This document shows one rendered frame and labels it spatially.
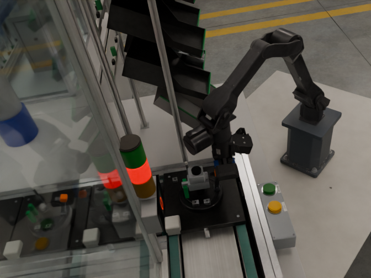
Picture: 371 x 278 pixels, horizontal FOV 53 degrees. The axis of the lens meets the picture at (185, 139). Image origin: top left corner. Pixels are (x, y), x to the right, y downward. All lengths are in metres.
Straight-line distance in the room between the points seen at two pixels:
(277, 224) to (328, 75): 2.39
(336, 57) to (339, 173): 2.33
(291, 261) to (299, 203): 0.22
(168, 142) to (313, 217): 0.65
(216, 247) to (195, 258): 0.07
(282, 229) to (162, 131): 0.73
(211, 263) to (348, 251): 0.41
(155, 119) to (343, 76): 2.08
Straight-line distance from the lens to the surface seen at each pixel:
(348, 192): 1.37
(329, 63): 3.56
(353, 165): 1.45
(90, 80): 0.65
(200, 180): 1.11
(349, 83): 3.33
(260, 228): 1.13
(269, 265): 1.07
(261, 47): 0.95
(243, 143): 1.03
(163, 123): 1.65
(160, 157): 1.50
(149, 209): 0.85
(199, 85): 1.23
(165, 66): 1.10
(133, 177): 0.80
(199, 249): 1.15
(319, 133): 1.25
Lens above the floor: 1.91
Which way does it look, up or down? 43 degrees down
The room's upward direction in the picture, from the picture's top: 12 degrees counter-clockwise
